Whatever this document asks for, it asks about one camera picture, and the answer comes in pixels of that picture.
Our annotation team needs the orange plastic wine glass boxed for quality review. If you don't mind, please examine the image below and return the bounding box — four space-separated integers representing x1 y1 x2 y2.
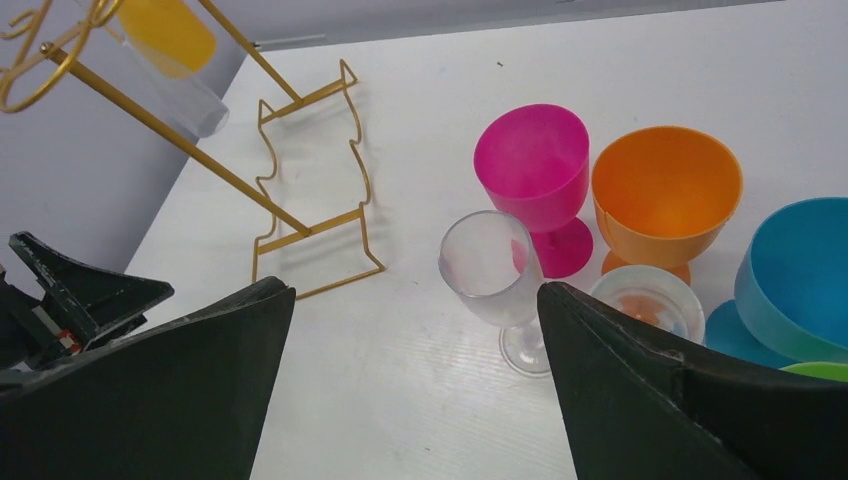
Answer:
591 126 744 283

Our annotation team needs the gold wire glass rack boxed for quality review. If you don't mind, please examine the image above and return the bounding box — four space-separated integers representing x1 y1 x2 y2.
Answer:
1 1 386 299

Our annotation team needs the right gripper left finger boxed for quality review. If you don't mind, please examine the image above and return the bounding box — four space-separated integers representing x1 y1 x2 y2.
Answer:
1 276 296 479

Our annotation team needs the clear wine glass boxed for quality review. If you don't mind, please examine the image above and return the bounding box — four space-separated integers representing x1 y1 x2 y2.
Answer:
589 265 706 344
104 13 230 138
438 210 551 378

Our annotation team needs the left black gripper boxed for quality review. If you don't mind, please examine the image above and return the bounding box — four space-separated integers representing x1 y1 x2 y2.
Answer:
1 231 174 370

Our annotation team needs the green plastic wine glass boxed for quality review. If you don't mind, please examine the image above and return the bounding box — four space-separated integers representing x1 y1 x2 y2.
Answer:
781 361 848 383

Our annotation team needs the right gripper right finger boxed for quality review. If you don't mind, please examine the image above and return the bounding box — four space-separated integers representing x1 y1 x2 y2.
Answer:
537 282 847 479

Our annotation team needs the magenta plastic wine glass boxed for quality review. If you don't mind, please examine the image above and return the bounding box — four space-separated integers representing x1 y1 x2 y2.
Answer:
473 104 594 279

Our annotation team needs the yellow-orange plastic wine glass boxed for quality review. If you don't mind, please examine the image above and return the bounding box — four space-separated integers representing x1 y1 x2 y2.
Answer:
116 0 217 79

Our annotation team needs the blue plastic wine glass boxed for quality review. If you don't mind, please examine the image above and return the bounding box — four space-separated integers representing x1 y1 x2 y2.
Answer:
705 197 847 368

